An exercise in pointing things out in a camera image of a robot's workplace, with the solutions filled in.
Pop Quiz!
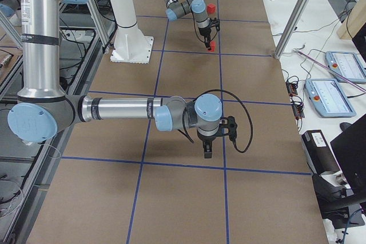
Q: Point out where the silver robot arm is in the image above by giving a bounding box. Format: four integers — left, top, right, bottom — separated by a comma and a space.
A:
7, 0, 224, 158
164, 0, 216, 50

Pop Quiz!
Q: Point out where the aluminium side frame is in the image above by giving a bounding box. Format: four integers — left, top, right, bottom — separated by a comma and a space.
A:
1, 0, 110, 243

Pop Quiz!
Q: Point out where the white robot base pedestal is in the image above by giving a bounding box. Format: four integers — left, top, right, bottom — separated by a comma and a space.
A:
110, 0, 154, 63

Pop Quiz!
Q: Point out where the far teach pendant tablet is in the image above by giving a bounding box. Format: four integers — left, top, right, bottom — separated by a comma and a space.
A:
325, 51, 365, 84

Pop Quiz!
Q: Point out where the red cube far side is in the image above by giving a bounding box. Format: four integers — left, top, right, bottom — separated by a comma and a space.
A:
206, 3, 216, 14

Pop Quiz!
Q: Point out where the aluminium frame post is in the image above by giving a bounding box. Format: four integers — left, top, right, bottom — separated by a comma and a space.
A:
273, 0, 309, 59

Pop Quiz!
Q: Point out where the teach pendant tablet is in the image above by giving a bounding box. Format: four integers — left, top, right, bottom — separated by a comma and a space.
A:
325, 51, 365, 84
305, 78, 356, 118

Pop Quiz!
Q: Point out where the black box white label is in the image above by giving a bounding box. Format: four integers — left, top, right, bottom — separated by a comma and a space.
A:
301, 130, 340, 175

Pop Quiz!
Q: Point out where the near teach pendant tablet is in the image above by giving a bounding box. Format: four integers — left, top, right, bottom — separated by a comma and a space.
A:
305, 78, 356, 118

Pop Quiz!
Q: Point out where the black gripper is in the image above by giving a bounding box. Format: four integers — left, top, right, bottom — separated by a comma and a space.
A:
198, 25, 211, 50
199, 134, 220, 159

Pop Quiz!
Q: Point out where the black monitor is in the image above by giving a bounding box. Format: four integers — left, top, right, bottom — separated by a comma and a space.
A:
331, 115, 365, 193

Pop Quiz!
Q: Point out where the brown paper table mat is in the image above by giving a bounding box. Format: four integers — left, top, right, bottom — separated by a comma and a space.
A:
27, 0, 327, 243

